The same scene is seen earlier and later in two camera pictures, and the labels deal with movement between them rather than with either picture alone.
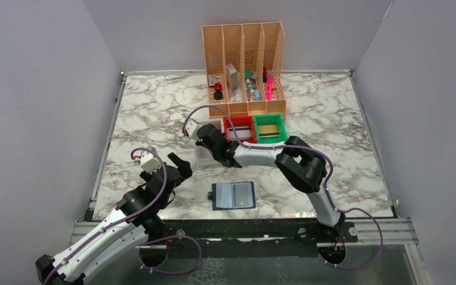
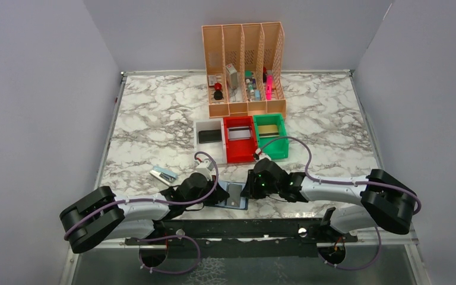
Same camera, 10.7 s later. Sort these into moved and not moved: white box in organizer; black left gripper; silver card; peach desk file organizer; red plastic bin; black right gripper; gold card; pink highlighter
Moved: black right gripper; black left gripper
Not moved: peach desk file organizer; gold card; white box in organizer; silver card; pink highlighter; red plastic bin
